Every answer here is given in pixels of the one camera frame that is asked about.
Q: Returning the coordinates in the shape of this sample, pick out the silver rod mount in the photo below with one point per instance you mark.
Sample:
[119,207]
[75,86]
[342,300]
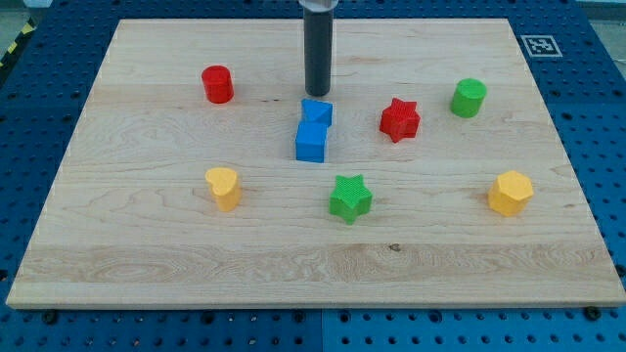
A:
[318,5]

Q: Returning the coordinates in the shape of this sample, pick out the red star block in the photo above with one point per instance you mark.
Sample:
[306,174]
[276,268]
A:
[400,120]

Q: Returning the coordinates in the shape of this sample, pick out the red cylinder block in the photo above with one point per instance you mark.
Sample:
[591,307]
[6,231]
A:
[217,83]

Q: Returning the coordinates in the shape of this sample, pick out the green cylinder block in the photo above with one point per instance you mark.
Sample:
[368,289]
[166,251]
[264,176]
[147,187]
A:
[468,97]

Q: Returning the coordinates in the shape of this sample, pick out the blue cube block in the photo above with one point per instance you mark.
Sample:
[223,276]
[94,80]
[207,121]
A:
[310,142]

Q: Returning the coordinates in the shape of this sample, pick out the white fiducial marker tag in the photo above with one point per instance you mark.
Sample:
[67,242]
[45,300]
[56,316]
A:
[541,46]

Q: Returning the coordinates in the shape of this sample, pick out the yellow heart block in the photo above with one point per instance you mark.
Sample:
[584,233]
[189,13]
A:
[225,187]

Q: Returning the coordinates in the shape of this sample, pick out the wooden board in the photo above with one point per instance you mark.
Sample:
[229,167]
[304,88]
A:
[130,222]

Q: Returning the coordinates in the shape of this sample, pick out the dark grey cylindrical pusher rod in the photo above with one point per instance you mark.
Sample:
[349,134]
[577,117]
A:
[318,50]

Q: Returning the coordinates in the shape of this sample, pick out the green star block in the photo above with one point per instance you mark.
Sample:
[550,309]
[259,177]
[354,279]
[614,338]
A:
[350,198]

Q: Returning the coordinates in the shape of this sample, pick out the blue triangle block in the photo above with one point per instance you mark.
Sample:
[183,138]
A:
[317,112]

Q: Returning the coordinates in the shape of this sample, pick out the yellow black hazard tape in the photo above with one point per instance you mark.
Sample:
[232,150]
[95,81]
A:
[17,46]

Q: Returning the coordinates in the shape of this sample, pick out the yellow hexagon block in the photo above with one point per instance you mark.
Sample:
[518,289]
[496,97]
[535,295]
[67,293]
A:
[510,193]

